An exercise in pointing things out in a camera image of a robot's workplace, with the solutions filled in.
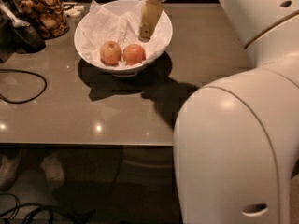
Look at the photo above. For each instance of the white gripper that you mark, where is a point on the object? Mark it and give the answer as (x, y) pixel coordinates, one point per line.
(150, 14)

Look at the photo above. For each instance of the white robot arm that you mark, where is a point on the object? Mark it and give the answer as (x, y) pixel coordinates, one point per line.
(236, 140)

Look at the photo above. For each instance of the white ceramic bowl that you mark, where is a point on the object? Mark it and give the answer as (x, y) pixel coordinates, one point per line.
(90, 31)

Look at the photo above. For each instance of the white crumpled paper liner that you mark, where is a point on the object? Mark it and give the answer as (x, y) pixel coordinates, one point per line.
(112, 25)

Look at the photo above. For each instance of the small white items on table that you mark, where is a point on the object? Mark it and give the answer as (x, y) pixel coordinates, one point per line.
(73, 10)

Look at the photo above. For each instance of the glass jar of dried chips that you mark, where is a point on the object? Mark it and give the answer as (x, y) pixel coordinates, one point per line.
(47, 16)

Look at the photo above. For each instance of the black round device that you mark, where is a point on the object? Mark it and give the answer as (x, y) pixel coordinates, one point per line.
(28, 40)

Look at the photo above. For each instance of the white right shoe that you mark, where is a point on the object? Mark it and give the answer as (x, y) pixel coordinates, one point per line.
(54, 171)

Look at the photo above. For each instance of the white shoe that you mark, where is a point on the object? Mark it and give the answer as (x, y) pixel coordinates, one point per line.
(54, 171)
(8, 170)

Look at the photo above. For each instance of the white left shoe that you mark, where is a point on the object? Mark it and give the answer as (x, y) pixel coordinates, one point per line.
(8, 170)

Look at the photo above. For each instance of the silver handle tool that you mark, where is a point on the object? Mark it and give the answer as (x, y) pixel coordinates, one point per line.
(16, 22)

